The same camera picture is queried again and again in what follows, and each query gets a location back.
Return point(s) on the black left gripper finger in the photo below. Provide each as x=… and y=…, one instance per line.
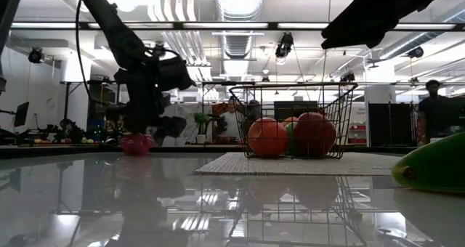
x=170, y=127
x=133, y=129

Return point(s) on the purple toy grape bunch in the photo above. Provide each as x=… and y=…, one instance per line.
x=136, y=145

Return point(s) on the orange toy orange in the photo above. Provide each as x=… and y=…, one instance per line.
x=267, y=138

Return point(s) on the bright red toy apple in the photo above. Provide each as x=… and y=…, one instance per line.
x=290, y=120

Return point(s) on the green toy apple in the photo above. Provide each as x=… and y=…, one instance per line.
x=290, y=139

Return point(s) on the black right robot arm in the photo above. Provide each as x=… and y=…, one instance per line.
x=417, y=0

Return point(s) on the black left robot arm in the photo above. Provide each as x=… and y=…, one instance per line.
x=120, y=36

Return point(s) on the green plant in white pot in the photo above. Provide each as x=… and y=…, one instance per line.
x=201, y=125

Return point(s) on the person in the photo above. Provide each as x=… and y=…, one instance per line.
x=229, y=123
x=70, y=130
x=434, y=109

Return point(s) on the grey woven placemat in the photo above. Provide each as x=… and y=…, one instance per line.
x=225, y=165

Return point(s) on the white glossy table sheet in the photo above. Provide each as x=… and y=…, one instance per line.
x=109, y=203

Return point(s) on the black room cabinet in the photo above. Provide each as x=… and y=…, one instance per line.
x=390, y=123

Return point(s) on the red storage bins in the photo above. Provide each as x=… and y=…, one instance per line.
x=357, y=129

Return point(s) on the black computer monitor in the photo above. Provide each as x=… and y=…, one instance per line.
x=21, y=113

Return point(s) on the toy watermelon slice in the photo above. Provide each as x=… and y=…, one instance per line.
x=432, y=163

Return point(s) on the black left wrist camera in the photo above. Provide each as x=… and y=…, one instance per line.
x=176, y=74

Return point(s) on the black ceiling-mounted camera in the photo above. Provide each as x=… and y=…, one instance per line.
x=415, y=52
x=284, y=45
x=36, y=55

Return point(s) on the silver ceiling air duct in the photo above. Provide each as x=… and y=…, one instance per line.
x=238, y=7

